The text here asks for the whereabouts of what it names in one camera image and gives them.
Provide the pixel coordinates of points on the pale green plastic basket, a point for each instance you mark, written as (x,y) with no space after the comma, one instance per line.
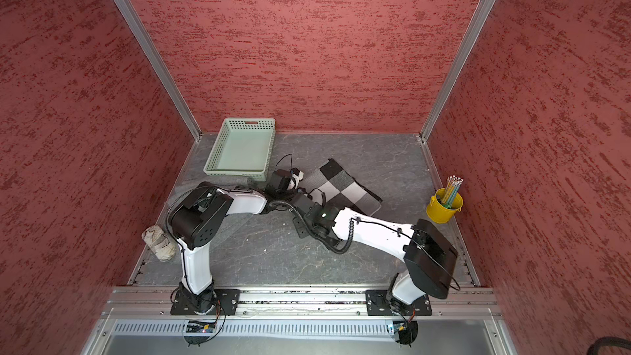
(243,147)

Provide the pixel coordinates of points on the black white checkered scarf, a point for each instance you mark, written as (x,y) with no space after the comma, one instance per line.
(332,185)

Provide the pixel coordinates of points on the right corner aluminium post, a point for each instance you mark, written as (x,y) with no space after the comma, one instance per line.
(470,37)

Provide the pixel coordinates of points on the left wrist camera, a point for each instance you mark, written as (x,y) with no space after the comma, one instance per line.
(283,180)

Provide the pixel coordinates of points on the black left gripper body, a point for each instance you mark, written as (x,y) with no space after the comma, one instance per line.
(284,196)

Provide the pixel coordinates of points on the colored pencils bundle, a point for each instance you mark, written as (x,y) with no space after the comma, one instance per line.
(451,190)

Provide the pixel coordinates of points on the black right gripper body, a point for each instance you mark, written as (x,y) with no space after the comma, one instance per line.
(305,226)

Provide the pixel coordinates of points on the yellow pencil bucket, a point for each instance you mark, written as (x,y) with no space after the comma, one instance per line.
(440,214)

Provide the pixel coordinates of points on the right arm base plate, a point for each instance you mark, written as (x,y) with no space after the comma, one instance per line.
(379,304)

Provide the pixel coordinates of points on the grey cloth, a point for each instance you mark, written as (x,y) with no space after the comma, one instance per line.
(196,216)

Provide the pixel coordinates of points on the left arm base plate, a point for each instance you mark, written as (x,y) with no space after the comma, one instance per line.
(222,300)

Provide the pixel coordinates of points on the left corner aluminium post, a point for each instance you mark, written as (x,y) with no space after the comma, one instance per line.
(133,20)

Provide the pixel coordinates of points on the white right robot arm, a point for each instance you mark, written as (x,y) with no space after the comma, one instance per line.
(428,256)

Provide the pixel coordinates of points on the corner aluminium post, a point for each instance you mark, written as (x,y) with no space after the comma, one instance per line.
(470,37)
(133,20)

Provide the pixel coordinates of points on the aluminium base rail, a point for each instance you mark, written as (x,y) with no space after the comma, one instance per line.
(303,301)

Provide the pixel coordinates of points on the crumpled beige rag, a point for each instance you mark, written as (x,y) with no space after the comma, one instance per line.
(159,243)

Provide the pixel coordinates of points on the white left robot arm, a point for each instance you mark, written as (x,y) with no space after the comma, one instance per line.
(197,279)

